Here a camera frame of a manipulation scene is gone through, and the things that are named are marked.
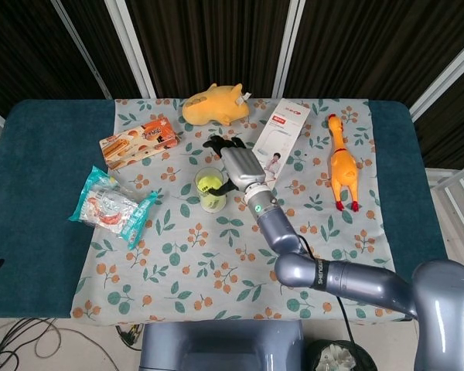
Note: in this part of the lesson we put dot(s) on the white and red carton box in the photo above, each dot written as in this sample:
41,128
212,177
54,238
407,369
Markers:
282,131

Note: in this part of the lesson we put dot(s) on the orange rubber chicken toy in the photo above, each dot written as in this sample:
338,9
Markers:
344,166

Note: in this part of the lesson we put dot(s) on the orange biscuit box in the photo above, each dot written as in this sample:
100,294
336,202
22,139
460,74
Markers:
139,143

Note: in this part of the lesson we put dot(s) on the black waste bin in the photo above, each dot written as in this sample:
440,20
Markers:
317,359

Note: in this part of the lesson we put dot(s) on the teal and clear snack bag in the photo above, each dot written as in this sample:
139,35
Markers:
112,208

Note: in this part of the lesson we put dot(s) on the floral leaf and berry tablecloth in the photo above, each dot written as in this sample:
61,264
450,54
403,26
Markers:
216,251

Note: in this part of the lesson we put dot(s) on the yellow-green cup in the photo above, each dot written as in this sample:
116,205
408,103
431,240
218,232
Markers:
199,195

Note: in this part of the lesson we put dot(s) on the white metal frame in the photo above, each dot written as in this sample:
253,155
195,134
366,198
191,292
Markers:
448,181

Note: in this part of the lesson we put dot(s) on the grey-blue robot torso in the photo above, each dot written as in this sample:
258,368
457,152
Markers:
216,348

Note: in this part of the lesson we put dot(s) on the white partition post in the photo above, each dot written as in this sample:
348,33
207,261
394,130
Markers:
441,83
290,42
83,42
129,42

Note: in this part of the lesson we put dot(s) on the dark corrugated partition panel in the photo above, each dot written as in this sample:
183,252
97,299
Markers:
209,38
371,46
23,46
100,31

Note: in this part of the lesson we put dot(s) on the silver and black right robot hand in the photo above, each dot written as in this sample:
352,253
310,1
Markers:
241,166

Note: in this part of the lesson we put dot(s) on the teal table cover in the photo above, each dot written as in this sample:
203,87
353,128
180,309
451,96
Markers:
42,193

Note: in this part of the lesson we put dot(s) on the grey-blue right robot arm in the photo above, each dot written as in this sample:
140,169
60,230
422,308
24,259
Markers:
355,282

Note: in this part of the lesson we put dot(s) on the orange plush toy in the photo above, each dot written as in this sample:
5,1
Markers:
212,108

